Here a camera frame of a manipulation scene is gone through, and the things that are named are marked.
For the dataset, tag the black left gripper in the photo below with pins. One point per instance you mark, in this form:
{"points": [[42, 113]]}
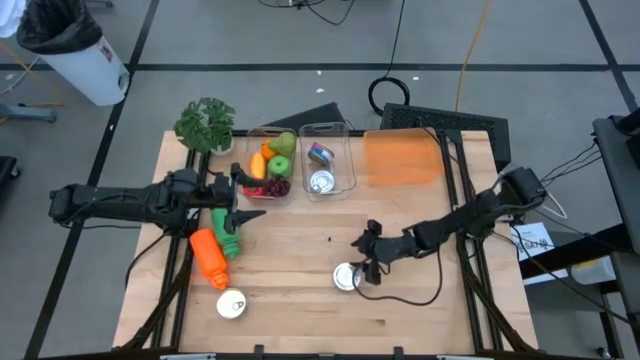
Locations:
{"points": [[222, 192]]}

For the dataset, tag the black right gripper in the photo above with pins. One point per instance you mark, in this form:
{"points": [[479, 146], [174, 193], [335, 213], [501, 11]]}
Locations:
{"points": [[397, 247]]}

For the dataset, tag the red bell pepper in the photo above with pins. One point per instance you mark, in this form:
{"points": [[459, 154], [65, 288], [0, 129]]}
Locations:
{"points": [[255, 191]]}

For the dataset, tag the tin can green label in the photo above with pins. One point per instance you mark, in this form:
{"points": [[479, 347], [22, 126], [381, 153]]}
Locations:
{"points": [[322, 181], [344, 276]]}

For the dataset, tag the purple grape bunch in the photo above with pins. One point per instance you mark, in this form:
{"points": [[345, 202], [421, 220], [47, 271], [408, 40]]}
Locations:
{"points": [[276, 188]]}

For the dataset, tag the yellow toy fruit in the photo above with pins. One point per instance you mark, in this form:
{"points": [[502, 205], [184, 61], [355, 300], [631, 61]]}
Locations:
{"points": [[257, 166]]}

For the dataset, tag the green apple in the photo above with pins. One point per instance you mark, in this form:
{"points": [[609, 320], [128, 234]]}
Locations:
{"points": [[280, 167]]}

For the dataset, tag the orange fruit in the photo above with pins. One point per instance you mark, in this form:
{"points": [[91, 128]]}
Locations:
{"points": [[268, 151]]}

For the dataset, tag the clear plastic bin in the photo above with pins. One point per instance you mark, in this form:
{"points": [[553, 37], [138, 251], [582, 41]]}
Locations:
{"points": [[345, 165], [250, 142]]}

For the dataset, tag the green pear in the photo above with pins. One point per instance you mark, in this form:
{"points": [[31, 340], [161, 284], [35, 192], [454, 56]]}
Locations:
{"points": [[285, 144]]}

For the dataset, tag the tin can blue pink label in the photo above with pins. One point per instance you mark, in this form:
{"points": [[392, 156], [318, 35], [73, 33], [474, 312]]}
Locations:
{"points": [[321, 153]]}

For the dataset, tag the orange translucent tray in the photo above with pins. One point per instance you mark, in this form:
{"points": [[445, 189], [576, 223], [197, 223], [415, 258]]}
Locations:
{"points": [[402, 157]]}

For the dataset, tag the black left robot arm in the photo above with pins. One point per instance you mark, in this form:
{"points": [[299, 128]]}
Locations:
{"points": [[115, 202]]}

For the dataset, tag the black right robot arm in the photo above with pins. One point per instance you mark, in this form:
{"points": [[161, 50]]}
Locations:
{"points": [[475, 215]]}

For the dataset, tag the green plastic bottle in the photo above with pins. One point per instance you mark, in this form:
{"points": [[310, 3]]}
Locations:
{"points": [[227, 245]]}

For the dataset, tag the orange plastic bottle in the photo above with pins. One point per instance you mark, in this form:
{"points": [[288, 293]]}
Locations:
{"points": [[210, 257]]}

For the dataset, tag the potted green plant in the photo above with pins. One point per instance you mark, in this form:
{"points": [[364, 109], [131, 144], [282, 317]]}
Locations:
{"points": [[205, 122]]}

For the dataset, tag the black table edge clip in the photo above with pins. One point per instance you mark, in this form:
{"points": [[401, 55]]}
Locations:
{"points": [[398, 351], [258, 349]]}

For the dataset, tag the black flat panel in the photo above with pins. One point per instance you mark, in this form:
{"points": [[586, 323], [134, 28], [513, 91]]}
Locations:
{"points": [[310, 117]]}

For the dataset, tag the tin can white red label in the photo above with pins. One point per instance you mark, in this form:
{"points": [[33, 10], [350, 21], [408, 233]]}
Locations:
{"points": [[231, 303]]}

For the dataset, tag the white paper sheet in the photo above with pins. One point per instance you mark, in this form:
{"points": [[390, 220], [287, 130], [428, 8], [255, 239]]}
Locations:
{"points": [[537, 240]]}

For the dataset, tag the white trash can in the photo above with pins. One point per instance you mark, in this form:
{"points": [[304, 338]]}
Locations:
{"points": [[85, 75]]}

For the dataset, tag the white plastic jug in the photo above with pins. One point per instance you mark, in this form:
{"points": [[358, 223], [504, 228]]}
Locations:
{"points": [[592, 270]]}

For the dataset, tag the grey stand base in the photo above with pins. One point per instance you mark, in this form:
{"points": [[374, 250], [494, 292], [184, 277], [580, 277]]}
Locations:
{"points": [[30, 112]]}

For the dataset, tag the black trash bag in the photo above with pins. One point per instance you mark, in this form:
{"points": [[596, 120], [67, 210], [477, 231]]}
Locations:
{"points": [[57, 25]]}

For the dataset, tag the dark grey side table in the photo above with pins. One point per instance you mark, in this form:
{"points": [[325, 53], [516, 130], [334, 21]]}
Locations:
{"points": [[617, 175]]}

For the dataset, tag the white cloth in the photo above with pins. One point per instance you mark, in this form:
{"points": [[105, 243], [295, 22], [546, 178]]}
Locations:
{"points": [[10, 17]]}

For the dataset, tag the silver frame bracket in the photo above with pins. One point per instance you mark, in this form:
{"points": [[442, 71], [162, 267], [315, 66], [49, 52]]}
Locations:
{"points": [[187, 357], [465, 357]]}

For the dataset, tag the black aluminium frame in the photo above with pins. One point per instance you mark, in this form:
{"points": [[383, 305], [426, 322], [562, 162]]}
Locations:
{"points": [[176, 325]]}

